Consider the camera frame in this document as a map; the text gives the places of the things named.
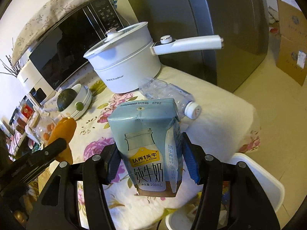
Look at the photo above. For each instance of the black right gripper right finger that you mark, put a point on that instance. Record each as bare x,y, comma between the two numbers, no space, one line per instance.
249,206

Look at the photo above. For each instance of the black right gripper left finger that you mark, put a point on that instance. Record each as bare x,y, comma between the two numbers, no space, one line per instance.
70,187

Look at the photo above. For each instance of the milk carton 200ml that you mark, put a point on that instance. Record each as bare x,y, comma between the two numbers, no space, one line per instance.
147,135

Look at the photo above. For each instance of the clear plastic bottle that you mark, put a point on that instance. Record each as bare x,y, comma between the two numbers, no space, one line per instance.
153,88

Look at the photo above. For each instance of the white plastic trash bin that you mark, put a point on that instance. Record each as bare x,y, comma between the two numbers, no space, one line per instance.
274,190

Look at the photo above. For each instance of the glass jar with oranges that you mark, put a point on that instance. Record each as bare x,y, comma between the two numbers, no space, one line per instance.
41,127

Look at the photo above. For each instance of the red tea tin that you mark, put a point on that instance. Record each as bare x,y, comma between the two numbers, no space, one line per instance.
27,111

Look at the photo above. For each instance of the dark green squash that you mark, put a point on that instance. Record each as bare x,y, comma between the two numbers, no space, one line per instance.
65,98

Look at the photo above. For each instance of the stacked white ceramic bowls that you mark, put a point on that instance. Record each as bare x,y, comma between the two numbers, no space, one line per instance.
80,104

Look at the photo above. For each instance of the dry branches in vase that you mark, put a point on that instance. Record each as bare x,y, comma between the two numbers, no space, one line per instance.
10,68

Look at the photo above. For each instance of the black microwave oven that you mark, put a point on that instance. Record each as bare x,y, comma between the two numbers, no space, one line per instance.
60,51

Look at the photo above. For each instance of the lower cardboard box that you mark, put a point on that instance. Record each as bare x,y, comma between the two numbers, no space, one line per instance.
292,59

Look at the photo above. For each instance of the cardboard box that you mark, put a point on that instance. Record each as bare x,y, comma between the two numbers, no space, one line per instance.
292,59
292,22

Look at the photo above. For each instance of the floral cloth microwave cover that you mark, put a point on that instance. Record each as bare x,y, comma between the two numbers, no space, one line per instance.
49,14

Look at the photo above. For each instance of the upper cardboard box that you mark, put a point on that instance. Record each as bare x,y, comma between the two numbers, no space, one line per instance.
292,22

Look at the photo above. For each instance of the grey double-door refrigerator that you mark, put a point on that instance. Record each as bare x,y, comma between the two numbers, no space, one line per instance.
243,25

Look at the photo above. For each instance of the white electric pot with handle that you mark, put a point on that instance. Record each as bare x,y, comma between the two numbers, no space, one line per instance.
127,56

